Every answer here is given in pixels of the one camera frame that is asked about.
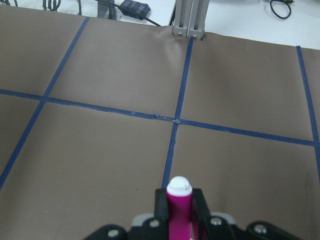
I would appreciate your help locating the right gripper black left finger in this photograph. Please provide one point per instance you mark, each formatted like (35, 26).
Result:
(161, 213)

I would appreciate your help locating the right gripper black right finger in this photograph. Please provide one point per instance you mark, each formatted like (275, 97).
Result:
(200, 215)

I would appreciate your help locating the pink marker pen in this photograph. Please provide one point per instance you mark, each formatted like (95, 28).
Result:
(179, 197)

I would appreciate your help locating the black power adapter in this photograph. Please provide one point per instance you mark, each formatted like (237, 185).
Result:
(134, 9)

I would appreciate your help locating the aluminium frame post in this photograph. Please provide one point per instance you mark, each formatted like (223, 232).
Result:
(189, 18)

